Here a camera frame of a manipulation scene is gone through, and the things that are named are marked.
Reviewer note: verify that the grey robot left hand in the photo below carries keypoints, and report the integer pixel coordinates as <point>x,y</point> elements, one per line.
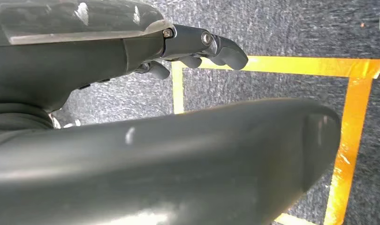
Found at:
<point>84,68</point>

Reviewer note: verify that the ribbed grey left arm sleeve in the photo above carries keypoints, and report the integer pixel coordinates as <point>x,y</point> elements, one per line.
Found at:
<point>16,118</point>

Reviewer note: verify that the yellow floor tape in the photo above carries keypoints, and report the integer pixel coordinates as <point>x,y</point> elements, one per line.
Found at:
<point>354,124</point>

